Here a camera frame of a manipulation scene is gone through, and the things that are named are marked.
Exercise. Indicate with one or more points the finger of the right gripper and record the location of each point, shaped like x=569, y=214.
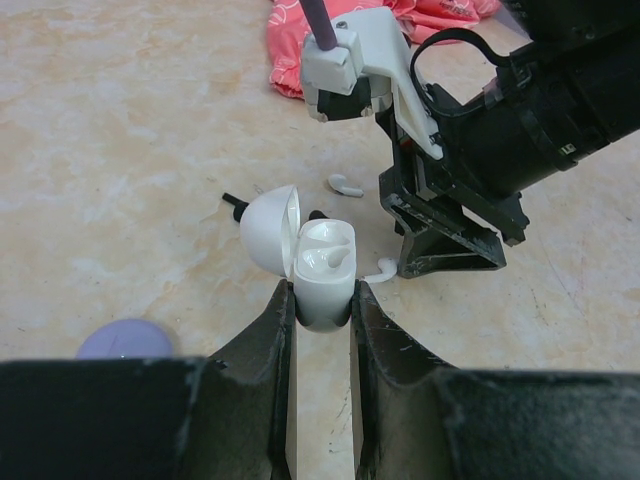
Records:
x=437, y=236

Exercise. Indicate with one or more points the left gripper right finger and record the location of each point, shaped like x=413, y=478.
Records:
x=397, y=428

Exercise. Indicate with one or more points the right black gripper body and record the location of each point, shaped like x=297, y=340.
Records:
x=489, y=157

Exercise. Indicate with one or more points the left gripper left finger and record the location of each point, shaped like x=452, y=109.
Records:
x=255, y=435

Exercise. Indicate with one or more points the white earbud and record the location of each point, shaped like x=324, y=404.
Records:
x=388, y=268
x=339, y=184

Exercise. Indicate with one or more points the white charging case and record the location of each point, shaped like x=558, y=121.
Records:
x=317, y=256

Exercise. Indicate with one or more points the black earbud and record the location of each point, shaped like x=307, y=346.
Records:
x=239, y=206
x=317, y=215

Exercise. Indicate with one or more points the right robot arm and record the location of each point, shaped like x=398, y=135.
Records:
x=571, y=91

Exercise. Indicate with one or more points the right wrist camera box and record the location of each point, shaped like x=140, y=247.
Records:
x=370, y=65

